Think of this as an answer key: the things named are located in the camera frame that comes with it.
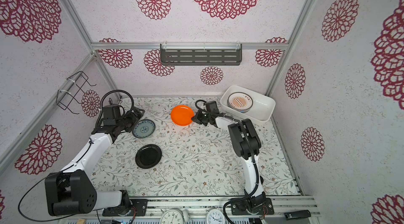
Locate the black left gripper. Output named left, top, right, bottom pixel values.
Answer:
left=117, top=106, right=145, bottom=132

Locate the teal patterned plate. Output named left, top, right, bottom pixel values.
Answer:
left=132, top=119, right=156, bottom=139

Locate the orange plastic plate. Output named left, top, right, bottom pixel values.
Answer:
left=170, top=105, right=194, bottom=127

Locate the orange sunburst plate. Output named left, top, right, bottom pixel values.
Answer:
left=227, top=92, right=254, bottom=113

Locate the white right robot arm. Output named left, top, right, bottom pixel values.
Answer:
left=191, top=99, right=275, bottom=217

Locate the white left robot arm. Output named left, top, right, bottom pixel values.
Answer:
left=45, top=104, right=145, bottom=216

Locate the white plastic bin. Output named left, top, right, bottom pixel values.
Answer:
left=220, top=85, right=276, bottom=125

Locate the black plastic plate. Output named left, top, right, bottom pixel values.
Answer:
left=135, top=144, right=162, bottom=169

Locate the right white clock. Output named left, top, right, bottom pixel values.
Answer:
left=206, top=209, right=226, bottom=224

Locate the white clock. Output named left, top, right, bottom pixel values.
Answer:
left=206, top=209, right=226, bottom=224
left=160, top=209, right=185, bottom=224

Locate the left white clock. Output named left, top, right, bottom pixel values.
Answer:
left=160, top=209, right=185, bottom=224

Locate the black wire wall rack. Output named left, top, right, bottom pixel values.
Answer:
left=55, top=71, right=96, bottom=115

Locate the grey wall shelf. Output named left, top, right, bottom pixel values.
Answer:
left=160, top=44, right=243, bottom=66

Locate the black clip on rail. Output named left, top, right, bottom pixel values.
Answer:
left=284, top=210, right=311, bottom=220

